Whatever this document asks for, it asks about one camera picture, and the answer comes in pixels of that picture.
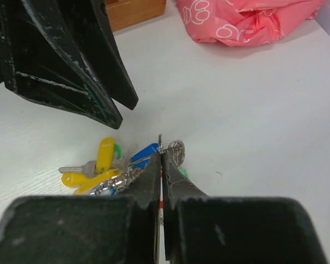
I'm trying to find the crumpled pink cloth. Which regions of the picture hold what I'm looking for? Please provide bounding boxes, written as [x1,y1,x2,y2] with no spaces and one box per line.
[176,0,324,47]

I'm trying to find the keyring bunch with colourful tags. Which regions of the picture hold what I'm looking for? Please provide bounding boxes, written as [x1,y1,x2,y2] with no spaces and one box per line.
[58,135,188,196]

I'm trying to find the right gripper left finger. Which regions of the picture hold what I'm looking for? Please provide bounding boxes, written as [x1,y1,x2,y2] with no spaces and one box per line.
[122,153,161,261]

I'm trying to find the blue key tag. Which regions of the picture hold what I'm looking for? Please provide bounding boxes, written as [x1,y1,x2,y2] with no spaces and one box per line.
[130,143,158,169]

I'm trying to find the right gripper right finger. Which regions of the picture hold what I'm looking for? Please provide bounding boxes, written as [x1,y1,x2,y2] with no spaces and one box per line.
[161,152,207,261]

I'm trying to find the wooden compartment tray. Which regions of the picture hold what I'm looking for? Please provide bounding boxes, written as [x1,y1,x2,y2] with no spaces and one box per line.
[102,0,167,32]

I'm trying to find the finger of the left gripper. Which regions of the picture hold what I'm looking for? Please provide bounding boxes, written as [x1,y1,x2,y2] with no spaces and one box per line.
[58,0,139,110]
[0,1,123,129]

